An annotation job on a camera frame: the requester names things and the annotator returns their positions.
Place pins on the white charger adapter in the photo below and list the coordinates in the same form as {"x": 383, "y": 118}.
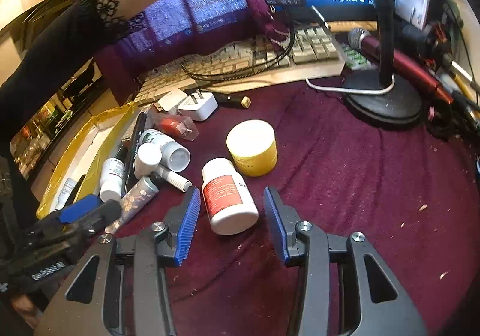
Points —
{"x": 198, "y": 105}

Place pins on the maroon table cloth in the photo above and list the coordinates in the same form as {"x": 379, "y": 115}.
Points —
{"x": 337, "y": 178}

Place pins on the white bottle green label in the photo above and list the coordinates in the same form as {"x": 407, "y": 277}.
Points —
{"x": 167, "y": 148}

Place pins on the person's left forearm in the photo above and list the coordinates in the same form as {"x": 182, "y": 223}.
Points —
{"x": 56, "y": 43}

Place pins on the white silver marker pen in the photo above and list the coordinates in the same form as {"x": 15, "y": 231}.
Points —
{"x": 174, "y": 178}

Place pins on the red microphone grey head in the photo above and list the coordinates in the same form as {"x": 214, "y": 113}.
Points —
{"x": 405, "y": 62}

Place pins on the yellow jar white lid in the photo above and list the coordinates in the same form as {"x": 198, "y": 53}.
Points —
{"x": 251, "y": 144}

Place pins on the silver carton red end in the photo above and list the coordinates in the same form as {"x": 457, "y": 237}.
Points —
{"x": 137, "y": 122}

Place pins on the white keyboard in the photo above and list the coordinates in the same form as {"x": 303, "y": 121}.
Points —
{"x": 232, "y": 58}

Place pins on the white bottle red label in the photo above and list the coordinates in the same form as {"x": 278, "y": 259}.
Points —
{"x": 228, "y": 197}

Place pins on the yellow lined tray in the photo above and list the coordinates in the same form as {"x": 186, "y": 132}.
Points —
{"x": 90, "y": 141}

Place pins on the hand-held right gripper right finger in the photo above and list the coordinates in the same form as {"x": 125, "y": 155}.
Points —
{"x": 275, "y": 223}

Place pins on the black pen yellow end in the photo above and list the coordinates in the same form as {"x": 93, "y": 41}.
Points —
{"x": 230, "y": 99}

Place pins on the yellow pencils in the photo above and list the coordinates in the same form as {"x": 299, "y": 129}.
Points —
{"x": 465, "y": 81}

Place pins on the green blister pack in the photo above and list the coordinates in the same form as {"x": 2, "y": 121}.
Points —
{"x": 354, "y": 56}

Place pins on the small white labelled bottle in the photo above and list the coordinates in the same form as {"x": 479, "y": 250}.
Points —
{"x": 111, "y": 178}

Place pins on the small white capped bottle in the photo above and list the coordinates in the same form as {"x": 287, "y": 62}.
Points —
{"x": 147, "y": 158}

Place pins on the beige keyboard board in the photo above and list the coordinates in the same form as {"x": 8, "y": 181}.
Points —
{"x": 285, "y": 75}

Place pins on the black marker pen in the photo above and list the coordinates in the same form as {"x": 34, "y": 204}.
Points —
{"x": 133, "y": 156}

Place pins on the clear plastic box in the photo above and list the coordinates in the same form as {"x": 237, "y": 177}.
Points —
{"x": 172, "y": 126}

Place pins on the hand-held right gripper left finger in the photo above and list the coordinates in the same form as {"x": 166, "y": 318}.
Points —
{"x": 189, "y": 223}

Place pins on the purple fringed cloth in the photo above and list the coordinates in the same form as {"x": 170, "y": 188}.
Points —
{"x": 168, "y": 32}

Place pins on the floral hand cream tube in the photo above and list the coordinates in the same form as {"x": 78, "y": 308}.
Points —
{"x": 137, "y": 197}

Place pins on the black desk stand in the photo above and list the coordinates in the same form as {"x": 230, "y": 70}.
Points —
{"x": 384, "y": 21}

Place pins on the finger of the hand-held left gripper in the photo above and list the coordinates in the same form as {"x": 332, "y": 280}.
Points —
{"x": 107, "y": 212}
{"x": 80, "y": 206}

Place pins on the white plastic bottle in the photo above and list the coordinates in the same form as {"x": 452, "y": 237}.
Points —
{"x": 65, "y": 193}

